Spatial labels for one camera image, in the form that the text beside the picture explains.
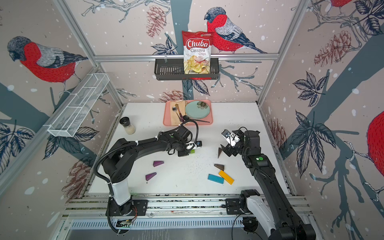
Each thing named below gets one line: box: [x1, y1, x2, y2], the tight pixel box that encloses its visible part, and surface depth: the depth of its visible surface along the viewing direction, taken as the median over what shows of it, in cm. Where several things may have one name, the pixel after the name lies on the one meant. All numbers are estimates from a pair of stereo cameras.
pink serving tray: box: [163, 99, 214, 126], surface depth 117 cm
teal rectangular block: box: [207, 173, 225, 185], surface depth 85 cm
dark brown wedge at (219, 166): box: [214, 163, 225, 172], surface depth 88 cm
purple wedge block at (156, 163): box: [153, 160, 164, 167], surface depth 90 cm
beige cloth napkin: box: [169, 100, 186, 126], surface depth 117 cm
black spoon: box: [183, 115, 210, 123], surface depth 112 cm
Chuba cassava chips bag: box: [182, 30, 213, 75], surface depth 87 cm
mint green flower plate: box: [184, 100, 210, 120], surface depth 120 cm
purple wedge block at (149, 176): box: [145, 172, 157, 182], surface depth 85 cm
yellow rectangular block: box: [218, 169, 235, 185], surface depth 85 cm
